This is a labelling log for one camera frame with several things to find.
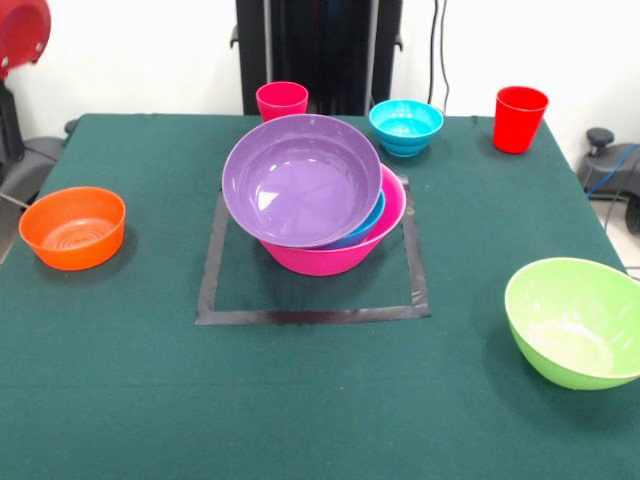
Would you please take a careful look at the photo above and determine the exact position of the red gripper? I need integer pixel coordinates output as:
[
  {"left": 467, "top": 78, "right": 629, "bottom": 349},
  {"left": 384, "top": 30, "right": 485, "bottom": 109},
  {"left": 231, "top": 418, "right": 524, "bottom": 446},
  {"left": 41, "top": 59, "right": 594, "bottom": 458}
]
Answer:
[{"left": 0, "top": 0, "right": 53, "bottom": 81}]

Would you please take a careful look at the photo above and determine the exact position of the orange ribbed bowl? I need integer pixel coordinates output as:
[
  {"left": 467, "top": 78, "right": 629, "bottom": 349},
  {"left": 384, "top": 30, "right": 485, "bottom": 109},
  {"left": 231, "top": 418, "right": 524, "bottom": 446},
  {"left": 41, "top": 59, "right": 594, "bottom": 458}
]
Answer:
[{"left": 18, "top": 186, "right": 127, "bottom": 272}]

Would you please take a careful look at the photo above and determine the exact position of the large blue bowl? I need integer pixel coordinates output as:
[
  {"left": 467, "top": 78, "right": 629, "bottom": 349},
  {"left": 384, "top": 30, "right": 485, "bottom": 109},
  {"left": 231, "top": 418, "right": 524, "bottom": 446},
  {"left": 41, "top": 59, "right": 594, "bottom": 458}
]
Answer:
[{"left": 312, "top": 189, "right": 387, "bottom": 250}]

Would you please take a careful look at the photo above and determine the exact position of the purple bowl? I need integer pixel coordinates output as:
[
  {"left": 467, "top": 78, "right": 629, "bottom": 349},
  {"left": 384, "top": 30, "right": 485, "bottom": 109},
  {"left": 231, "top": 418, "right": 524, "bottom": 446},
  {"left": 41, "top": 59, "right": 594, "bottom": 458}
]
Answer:
[{"left": 221, "top": 113, "right": 384, "bottom": 249}]

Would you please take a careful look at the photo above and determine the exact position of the black floor device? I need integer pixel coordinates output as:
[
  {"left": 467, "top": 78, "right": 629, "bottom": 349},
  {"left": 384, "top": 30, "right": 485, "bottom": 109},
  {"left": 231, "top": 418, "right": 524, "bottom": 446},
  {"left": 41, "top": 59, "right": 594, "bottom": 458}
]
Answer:
[
  {"left": 577, "top": 127, "right": 640, "bottom": 201},
  {"left": 0, "top": 119, "right": 69, "bottom": 201}
]

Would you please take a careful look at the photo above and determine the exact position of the red cup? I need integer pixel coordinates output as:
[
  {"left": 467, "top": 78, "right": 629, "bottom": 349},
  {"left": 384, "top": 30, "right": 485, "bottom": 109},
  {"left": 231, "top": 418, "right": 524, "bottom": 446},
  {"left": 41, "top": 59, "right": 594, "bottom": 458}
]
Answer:
[{"left": 492, "top": 85, "right": 550, "bottom": 155}]

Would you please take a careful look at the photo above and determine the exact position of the black wall cable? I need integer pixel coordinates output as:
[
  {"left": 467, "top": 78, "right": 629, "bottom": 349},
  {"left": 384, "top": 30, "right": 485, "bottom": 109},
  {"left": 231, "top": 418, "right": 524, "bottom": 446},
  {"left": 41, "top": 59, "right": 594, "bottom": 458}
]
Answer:
[{"left": 428, "top": 0, "right": 451, "bottom": 119}]

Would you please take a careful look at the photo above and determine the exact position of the small cyan bowl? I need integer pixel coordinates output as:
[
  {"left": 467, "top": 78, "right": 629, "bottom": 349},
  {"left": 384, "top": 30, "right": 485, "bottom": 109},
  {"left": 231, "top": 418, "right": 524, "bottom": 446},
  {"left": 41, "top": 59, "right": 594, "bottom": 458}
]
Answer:
[{"left": 368, "top": 98, "right": 445, "bottom": 159}]

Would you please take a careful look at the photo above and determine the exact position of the dark green table cloth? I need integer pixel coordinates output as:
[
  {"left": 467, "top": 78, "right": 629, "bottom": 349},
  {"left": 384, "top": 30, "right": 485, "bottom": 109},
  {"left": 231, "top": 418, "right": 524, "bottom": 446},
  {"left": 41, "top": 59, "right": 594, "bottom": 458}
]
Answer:
[{"left": 0, "top": 113, "right": 640, "bottom": 480}]

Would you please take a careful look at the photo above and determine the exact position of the large pink bowl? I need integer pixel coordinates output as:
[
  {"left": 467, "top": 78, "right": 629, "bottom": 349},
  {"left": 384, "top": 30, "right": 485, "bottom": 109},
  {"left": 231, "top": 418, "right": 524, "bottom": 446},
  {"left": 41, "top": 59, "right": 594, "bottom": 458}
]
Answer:
[{"left": 257, "top": 162, "right": 409, "bottom": 278}]

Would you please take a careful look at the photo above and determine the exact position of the pink cup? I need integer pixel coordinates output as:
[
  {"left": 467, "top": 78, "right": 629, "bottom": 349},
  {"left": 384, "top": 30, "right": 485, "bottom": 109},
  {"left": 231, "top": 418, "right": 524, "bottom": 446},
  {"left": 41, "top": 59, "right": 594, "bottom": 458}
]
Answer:
[{"left": 255, "top": 81, "right": 310, "bottom": 124}]

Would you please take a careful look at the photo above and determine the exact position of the large green bowl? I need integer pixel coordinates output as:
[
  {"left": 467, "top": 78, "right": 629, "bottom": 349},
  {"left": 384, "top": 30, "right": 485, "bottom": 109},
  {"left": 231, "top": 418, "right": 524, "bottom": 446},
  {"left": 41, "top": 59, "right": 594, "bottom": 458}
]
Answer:
[{"left": 504, "top": 257, "right": 640, "bottom": 392}]

